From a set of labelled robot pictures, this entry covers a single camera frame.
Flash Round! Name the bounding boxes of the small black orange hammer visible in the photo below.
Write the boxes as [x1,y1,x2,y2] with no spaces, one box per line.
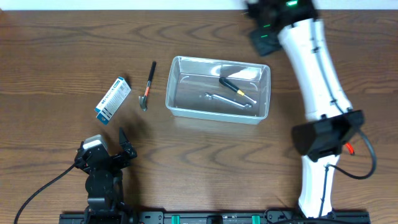
[139,61,157,111]

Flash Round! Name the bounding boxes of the slim black yellow screwdriver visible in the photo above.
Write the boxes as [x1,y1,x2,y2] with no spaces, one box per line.
[219,77,257,104]

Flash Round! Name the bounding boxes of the silver wrench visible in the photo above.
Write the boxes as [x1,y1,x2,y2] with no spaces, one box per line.
[205,93,252,109]

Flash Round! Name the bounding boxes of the red handled pliers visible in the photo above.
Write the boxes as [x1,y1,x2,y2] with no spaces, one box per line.
[345,142,355,156]

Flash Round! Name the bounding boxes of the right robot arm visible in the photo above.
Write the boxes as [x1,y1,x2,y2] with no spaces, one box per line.
[246,1,364,218]

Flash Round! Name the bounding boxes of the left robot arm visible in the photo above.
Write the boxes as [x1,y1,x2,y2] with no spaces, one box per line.
[75,129,138,224]

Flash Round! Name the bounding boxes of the clear plastic container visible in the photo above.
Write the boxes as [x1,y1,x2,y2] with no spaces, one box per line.
[165,56,271,124]

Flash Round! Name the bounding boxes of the white blue cardboard box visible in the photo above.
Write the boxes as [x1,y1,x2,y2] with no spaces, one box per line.
[95,77,131,125]

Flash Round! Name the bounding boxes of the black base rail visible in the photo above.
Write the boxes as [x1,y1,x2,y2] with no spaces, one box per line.
[58,209,371,224]

